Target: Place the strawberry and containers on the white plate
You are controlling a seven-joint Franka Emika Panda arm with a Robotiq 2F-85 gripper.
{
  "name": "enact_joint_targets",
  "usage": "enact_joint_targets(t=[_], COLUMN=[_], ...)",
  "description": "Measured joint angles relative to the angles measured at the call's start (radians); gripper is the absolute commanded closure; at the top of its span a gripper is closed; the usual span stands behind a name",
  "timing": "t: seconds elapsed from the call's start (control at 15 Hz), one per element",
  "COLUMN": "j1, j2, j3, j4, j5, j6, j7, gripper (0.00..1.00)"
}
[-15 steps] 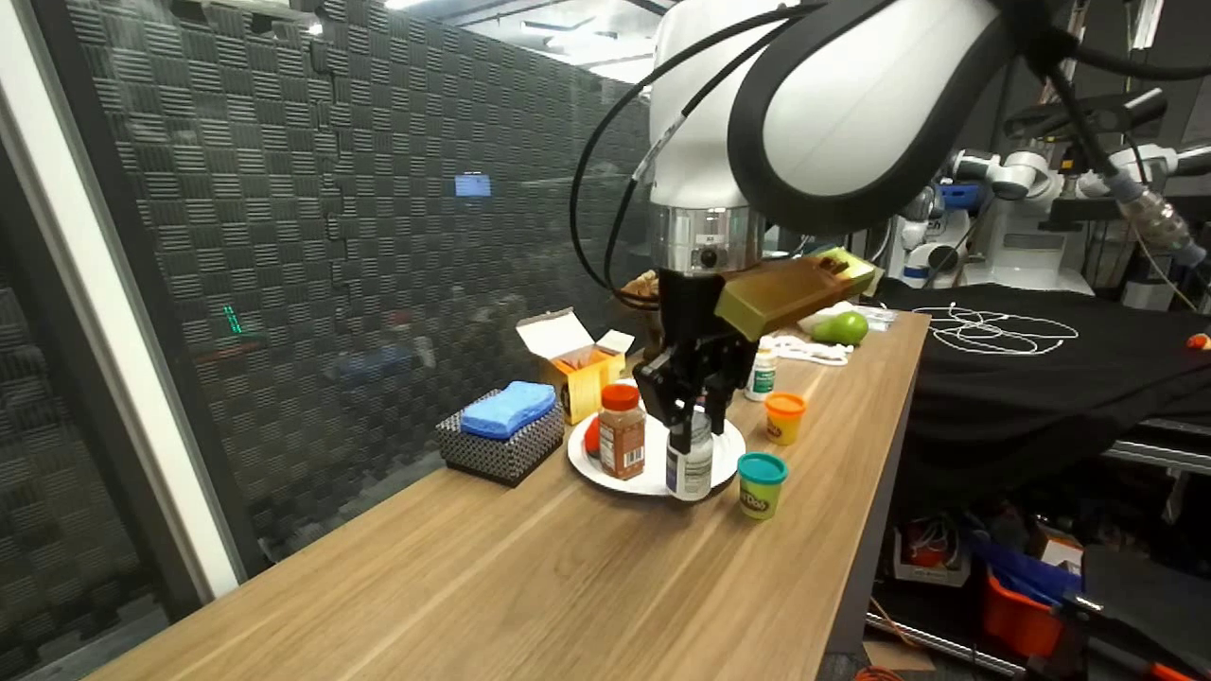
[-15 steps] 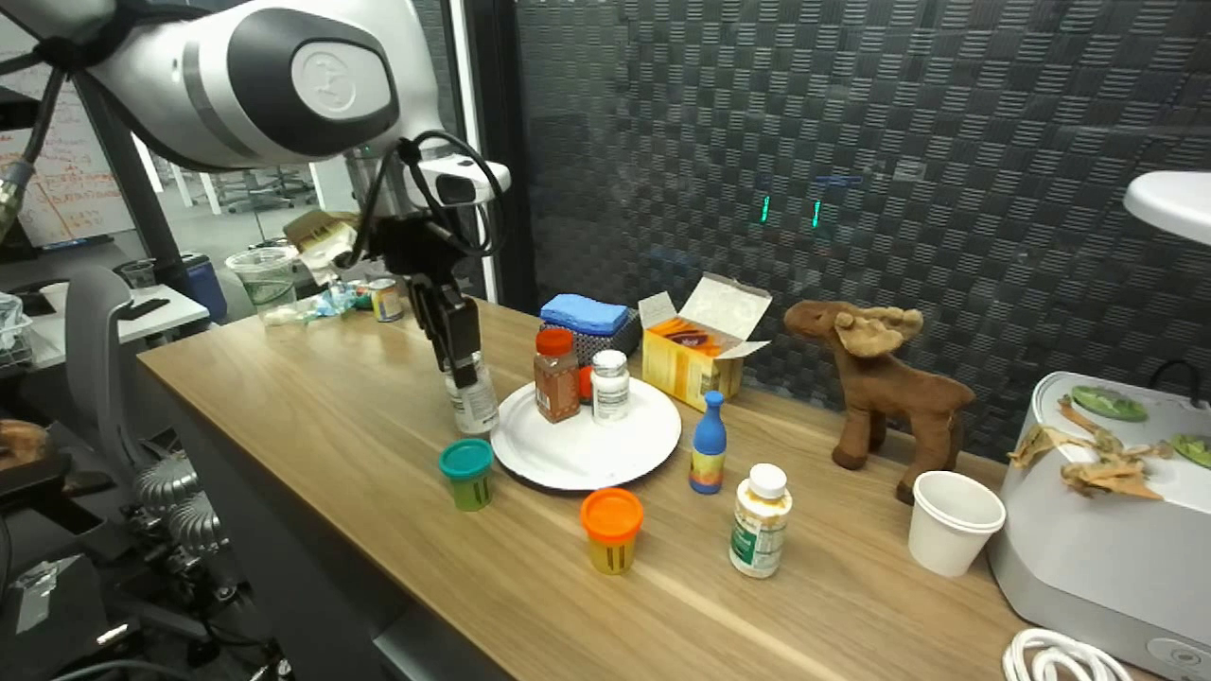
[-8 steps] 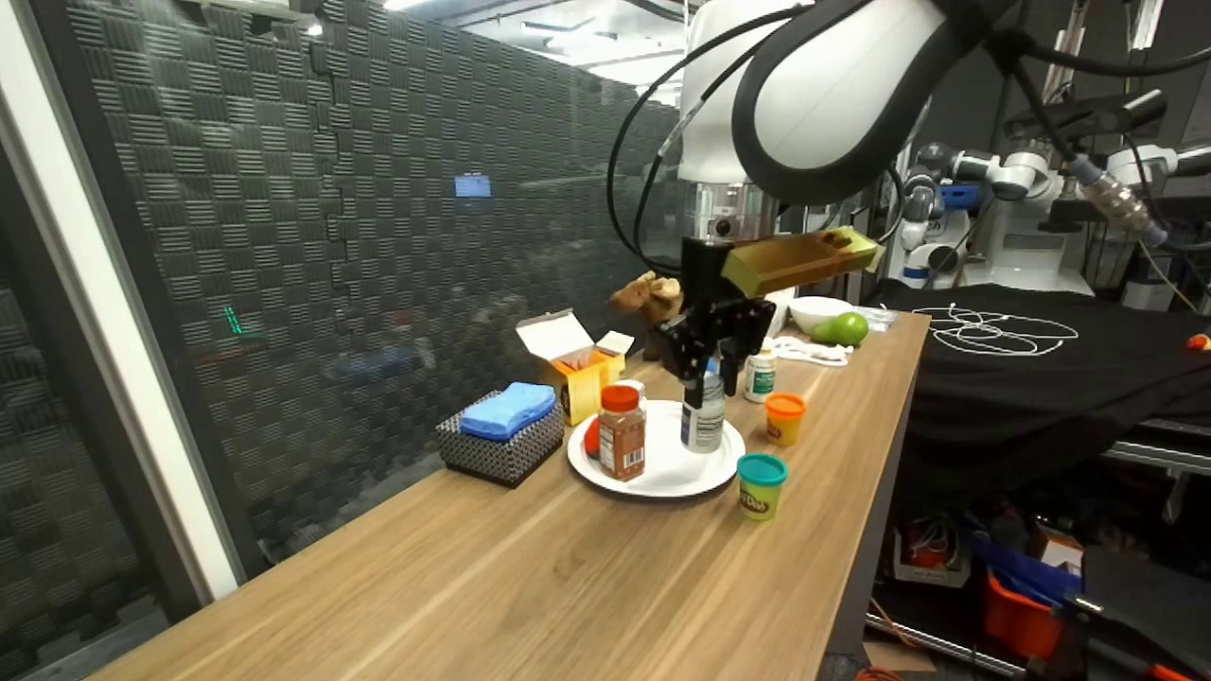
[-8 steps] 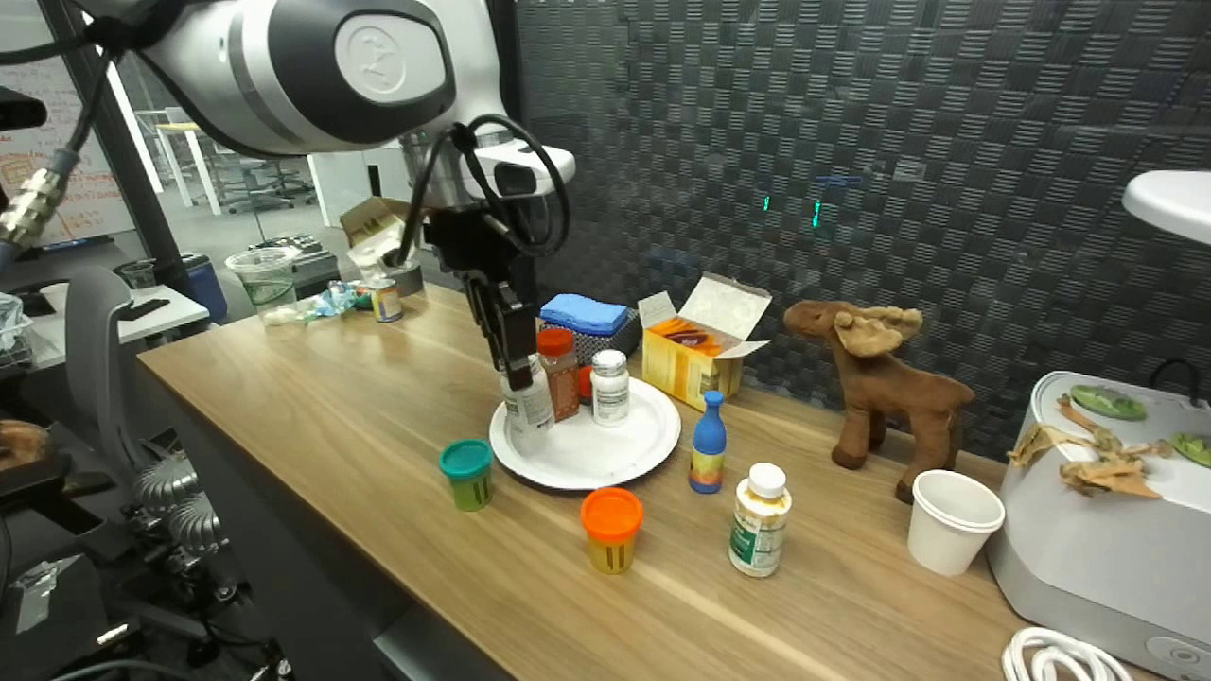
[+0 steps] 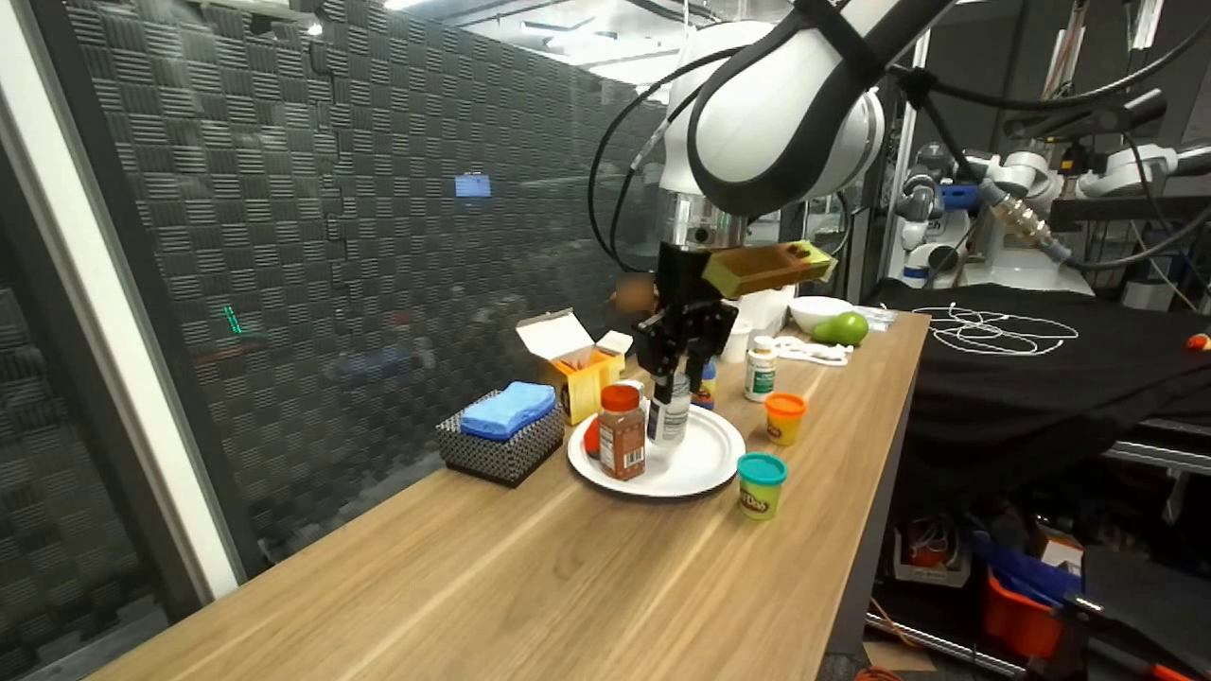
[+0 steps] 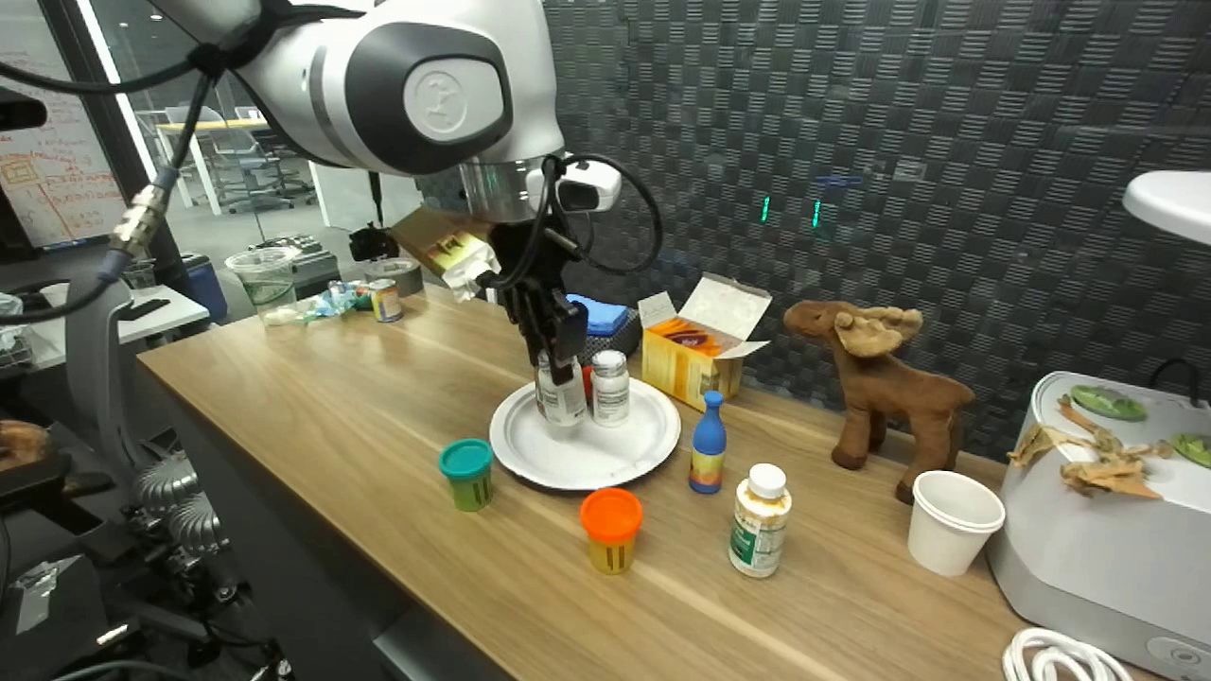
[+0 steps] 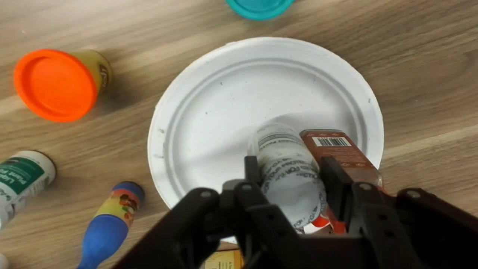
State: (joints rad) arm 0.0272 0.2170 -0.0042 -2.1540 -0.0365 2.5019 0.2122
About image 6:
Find blue sponge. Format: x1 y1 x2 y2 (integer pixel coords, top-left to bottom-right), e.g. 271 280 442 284
563 292 632 342

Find clear plastic wrappers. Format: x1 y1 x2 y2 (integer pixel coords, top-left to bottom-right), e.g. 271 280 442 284
259 280 370 331

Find black desk gadget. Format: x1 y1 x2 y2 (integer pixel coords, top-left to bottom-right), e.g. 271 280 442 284
348 175 406 264

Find white hydroponic planter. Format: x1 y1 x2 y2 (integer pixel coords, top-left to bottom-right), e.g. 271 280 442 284
982 367 1211 681

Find white paper plate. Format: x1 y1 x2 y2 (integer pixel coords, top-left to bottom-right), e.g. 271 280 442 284
487 374 683 496

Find white paper cup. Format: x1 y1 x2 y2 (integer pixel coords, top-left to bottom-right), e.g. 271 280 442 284
903 471 1011 584

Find black looped camera cable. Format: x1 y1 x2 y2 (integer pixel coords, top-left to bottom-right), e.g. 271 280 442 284
550 148 664 280

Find white bucket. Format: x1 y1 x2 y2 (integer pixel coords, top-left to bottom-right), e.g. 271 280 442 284
222 243 309 313

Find white side desk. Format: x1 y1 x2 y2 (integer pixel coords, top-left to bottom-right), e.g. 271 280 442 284
0 280 213 374

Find black cable with metal connector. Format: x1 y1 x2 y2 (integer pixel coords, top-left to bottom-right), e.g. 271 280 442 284
0 33 275 333

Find metal bowl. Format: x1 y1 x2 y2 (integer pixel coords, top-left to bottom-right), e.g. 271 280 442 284
339 255 427 303

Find orange-lid dough container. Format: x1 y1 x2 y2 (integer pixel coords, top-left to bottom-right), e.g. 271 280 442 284
579 483 645 581

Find blue toy bowling pin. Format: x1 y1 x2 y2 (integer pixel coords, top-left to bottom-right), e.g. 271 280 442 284
683 385 729 500

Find white pill bottle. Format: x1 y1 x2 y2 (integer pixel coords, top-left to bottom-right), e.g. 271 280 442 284
531 352 591 439
591 349 632 424

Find green-label white supplement bottle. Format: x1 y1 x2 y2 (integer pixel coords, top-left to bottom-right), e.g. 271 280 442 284
726 462 797 584

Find white coiled cable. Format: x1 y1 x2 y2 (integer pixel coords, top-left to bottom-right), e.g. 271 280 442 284
997 626 1136 681

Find white planter lamp head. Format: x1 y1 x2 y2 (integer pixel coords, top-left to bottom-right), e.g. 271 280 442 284
1119 167 1211 251

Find teal-lid dough container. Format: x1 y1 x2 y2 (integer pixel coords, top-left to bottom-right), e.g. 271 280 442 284
436 434 500 514

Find yellow open cardboard box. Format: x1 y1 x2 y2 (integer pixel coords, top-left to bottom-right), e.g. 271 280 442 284
635 273 775 418

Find blue bin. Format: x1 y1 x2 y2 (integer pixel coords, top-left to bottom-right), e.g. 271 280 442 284
171 255 234 325

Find brown moose plush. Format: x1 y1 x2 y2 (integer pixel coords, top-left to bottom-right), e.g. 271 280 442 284
779 294 981 509

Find dried brown plant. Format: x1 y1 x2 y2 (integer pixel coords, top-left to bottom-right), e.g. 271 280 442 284
1006 394 1169 502

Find small labelled jar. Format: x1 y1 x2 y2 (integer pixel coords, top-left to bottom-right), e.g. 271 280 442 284
365 278 410 325

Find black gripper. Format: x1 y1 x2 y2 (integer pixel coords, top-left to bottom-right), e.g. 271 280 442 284
487 216 595 398

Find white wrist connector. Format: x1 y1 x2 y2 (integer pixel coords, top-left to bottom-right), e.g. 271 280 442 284
550 157 628 216

